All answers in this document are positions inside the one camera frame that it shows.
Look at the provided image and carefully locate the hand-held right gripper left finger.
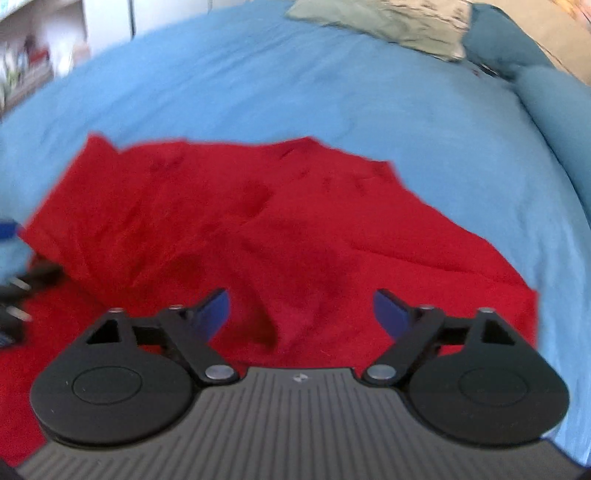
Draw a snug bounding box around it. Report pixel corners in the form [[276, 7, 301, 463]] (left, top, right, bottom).
[[85, 288, 240, 385]]

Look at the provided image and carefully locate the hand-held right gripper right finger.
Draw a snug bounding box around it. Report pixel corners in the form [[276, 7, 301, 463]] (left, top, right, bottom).
[[361, 289, 517, 387]]

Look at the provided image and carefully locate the red garment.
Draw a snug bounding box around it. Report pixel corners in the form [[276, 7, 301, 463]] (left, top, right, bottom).
[[0, 131, 541, 468]]

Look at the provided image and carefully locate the white shelf with items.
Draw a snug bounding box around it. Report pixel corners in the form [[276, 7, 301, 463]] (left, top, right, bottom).
[[0, 0, 134, 114]]

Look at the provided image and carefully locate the blue bed sheet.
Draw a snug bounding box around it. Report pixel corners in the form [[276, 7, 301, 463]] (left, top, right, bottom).
[[0, 0, 591, 467]]

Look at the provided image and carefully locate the light blue pillow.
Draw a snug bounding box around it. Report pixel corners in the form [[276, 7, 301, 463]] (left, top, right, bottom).
[[513, 65, 591, 213]]

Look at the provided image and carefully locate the grey-green patterned pillow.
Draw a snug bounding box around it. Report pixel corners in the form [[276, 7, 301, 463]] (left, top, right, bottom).
[[285, 0, 472, 62]]

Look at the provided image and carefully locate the teal pillow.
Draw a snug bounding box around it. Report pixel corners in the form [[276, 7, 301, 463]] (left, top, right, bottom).
[[463, 4, 557, 81]]

